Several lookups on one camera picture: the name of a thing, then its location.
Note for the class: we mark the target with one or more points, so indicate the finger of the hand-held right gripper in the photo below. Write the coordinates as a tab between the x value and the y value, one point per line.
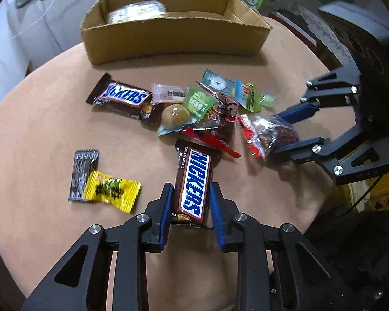
314	152
298	111

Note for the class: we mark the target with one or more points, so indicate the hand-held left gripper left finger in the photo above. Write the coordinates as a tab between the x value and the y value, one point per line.
165	213

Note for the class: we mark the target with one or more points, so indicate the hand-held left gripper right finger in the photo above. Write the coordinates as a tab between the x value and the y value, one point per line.
217	217

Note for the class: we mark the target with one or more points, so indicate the clear red-edged nut packet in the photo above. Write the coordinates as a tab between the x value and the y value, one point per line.
269	132

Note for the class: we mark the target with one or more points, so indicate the brown chocolate bar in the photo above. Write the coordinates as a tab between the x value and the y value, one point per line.
193	181
123	95

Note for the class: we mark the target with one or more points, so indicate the yellow green jelly packet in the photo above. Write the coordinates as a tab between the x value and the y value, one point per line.
248	95

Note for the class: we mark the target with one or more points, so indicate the yellow candy packet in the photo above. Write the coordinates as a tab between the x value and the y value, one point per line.
112	189

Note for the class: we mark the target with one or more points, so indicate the dark red dates packet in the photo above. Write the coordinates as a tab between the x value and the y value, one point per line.
225	116

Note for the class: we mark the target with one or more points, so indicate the teal and white candy packet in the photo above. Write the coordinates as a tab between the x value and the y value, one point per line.
217	82

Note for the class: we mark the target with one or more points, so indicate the silver black candy packet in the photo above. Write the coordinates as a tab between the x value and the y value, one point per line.
79	171

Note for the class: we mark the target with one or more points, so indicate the green leaf print packet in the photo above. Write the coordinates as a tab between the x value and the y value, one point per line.
199	103

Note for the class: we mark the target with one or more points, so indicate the cardboard box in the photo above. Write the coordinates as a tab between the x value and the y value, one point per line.
168	39

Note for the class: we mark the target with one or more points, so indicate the red serrated wrapper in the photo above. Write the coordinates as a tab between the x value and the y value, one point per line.
227	149

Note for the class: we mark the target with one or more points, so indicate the white lace cloth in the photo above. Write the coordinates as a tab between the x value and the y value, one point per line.
324	35

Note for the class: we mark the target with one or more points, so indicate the yellow box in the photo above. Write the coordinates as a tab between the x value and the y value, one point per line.
381	197

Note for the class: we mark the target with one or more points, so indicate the dark fuzzy clothing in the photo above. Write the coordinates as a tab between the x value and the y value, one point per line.
359	259

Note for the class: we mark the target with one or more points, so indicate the small pink candy packet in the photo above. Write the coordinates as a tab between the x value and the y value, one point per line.
168	94

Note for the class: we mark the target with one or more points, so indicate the large pale snack packet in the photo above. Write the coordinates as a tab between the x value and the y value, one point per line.
136	11

